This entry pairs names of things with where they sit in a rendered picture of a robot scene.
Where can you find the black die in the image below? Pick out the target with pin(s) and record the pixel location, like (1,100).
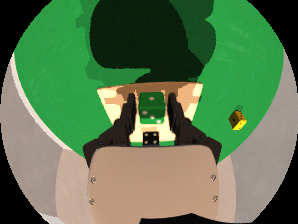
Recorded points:
(150,139)

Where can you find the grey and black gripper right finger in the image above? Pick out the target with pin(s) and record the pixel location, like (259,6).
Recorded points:
(187,132)

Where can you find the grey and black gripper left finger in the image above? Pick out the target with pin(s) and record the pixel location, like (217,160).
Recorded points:
(117,134)

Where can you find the yellow die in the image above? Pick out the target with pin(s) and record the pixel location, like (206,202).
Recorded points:
(237,120)

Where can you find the green die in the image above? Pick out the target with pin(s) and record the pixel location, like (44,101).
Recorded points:
(151,108)

